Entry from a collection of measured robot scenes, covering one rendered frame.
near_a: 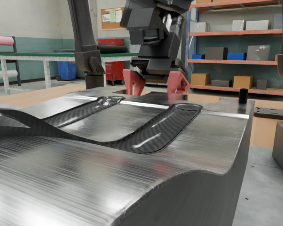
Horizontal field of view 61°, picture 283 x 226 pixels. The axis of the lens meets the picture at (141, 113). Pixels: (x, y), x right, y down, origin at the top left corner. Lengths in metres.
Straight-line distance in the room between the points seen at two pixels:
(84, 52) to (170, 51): 0.39
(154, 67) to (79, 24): 0.40
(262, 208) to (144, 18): 0.31
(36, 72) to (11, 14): 1.70
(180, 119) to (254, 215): 0.12
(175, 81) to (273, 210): 0.24
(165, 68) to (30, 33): 7.66
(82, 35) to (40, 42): 7.42
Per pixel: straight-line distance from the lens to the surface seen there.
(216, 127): 0.23
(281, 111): 0.69
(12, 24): 7.78
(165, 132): 0.23
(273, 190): 0.33
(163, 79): 0.49
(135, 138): 0.21
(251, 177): 0.34
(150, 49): 0.47
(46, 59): 4.16
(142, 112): 0.28
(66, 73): 7.91
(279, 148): 0.39
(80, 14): 0.80
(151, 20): 0.41
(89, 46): 0.80
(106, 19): 7.41
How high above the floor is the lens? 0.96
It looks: 15 degrees down
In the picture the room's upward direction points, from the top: straight up
